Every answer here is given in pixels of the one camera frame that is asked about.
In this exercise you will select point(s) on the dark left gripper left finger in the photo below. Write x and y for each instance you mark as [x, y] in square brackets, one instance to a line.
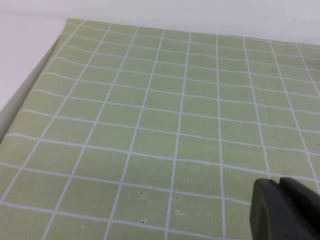
[265, 212]

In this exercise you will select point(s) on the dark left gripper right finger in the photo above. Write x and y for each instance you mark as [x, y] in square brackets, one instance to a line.
[300, 200]

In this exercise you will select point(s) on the green grid cutting mat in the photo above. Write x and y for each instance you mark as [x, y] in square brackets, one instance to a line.
[150, 112]

